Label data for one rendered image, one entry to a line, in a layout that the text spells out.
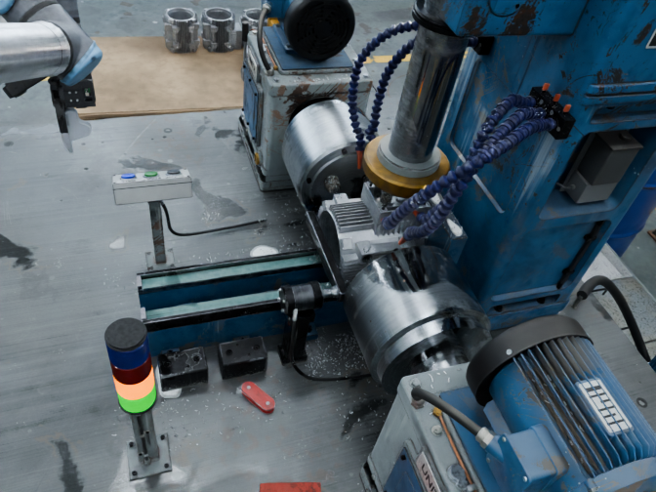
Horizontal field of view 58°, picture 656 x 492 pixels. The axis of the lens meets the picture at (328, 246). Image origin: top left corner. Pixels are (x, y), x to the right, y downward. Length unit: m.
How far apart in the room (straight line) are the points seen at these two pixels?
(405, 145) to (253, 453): 0.69
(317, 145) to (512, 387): 0.78
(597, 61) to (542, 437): 0.59
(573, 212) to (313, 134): 0.61
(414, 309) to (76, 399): 0.73
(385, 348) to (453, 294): 0.16
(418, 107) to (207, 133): 1.01
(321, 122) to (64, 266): 0.73
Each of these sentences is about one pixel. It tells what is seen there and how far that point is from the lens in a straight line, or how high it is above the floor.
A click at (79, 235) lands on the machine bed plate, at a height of 0.80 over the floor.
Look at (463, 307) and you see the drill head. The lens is 1.10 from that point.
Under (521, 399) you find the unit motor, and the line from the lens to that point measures 0.84.
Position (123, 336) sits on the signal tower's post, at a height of 1.22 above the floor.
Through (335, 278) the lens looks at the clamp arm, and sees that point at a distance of 1.25.
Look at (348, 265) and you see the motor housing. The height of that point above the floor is 1.04.
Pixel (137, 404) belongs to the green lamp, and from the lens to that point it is 1.04.
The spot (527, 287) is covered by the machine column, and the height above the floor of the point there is 0.95.
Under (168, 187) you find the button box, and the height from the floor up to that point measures 1.06.
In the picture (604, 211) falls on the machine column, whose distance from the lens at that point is 1.38.
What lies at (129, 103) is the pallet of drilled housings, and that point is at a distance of 3.32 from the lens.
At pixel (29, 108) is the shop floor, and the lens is 3.63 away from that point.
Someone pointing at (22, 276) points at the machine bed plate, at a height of 0.80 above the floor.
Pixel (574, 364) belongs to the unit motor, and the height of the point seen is 1.36.
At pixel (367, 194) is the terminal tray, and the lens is 1.30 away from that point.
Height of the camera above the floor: 1.96
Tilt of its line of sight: 45 degrees down
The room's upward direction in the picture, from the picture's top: 11 degrees clockwise
